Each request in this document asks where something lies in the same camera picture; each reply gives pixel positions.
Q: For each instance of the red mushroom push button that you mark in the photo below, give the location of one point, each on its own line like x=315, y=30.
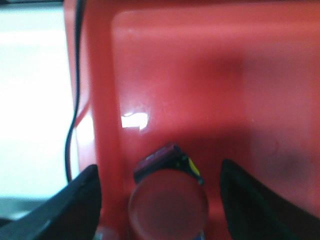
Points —
x=169, y=201

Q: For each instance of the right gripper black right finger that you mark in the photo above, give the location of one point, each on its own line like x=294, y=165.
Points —
x=255, y=212

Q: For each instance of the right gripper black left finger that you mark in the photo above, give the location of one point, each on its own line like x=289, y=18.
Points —
x=71, y=214

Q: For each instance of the red plastic bin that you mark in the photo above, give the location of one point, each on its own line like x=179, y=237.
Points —
x=222, y=79

